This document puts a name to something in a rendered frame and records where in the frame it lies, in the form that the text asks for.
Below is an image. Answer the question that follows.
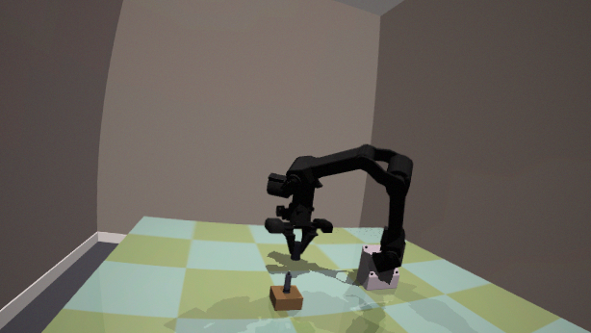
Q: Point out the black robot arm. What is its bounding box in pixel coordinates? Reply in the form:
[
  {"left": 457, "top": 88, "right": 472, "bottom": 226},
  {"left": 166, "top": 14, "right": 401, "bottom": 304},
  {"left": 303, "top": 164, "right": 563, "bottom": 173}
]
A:
[{"left": 267, "top": 144, "right": 413, "bottom": 272}]

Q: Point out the brown wooden block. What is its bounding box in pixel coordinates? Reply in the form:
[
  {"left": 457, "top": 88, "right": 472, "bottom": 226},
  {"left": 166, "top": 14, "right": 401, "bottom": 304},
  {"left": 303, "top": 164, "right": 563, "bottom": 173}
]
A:
[{"left": 269, "top": 285, "right": 303, "bottom": 311}]

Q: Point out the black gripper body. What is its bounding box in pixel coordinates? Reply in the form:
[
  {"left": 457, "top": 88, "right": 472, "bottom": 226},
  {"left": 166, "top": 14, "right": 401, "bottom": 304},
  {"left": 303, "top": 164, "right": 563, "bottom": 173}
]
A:
[{"left": 265, "top": 201, "right": 333, "bottom": 234}]

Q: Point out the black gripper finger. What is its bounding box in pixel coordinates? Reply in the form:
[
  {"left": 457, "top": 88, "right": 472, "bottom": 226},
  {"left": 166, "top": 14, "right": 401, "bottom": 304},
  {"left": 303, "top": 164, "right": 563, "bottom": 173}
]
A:
[
  {"left": 301, "top": 229, "right": 318, "bottom": 254},
  {"left": 282, "top": 232, "right": 296, "bottom": 254}
]

